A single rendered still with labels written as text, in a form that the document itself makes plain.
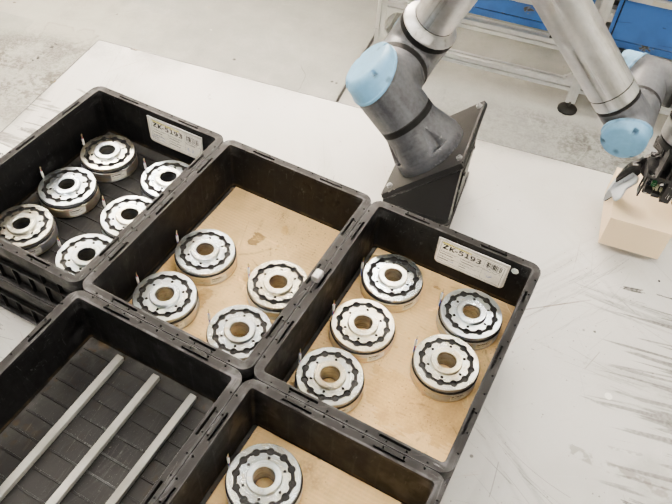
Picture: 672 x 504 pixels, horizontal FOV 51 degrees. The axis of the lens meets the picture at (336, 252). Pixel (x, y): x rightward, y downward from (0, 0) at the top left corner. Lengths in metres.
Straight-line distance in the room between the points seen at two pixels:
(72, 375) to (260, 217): 0.43
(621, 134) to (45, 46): 2.63
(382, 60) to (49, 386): 0.79
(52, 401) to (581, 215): 1.11
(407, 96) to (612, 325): 0.58
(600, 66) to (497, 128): 1.77
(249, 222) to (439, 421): 0.50
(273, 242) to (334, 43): 2.11
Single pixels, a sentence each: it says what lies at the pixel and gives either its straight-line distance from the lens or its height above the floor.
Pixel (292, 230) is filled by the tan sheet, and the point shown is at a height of 0.83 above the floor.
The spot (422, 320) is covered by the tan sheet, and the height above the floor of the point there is 0.83.
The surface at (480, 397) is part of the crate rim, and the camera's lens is 1.00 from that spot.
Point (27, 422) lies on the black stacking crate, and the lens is 1.13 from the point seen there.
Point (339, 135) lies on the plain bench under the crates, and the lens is 1.68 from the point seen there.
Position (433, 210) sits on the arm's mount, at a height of 0.76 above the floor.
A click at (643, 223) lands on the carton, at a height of 0.79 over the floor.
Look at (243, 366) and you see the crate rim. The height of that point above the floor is 0.93.
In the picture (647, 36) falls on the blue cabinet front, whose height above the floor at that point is 0.39.
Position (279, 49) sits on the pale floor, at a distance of 3.23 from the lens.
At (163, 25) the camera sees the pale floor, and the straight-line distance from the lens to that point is 3.42.
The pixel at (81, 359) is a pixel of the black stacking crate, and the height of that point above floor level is 0.83.
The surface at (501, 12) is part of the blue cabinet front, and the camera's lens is 2.95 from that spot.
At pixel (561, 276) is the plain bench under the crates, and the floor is 0.70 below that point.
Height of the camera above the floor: 1.77
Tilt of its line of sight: 49 degrees down
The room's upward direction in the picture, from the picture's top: 5 degrees clockwise
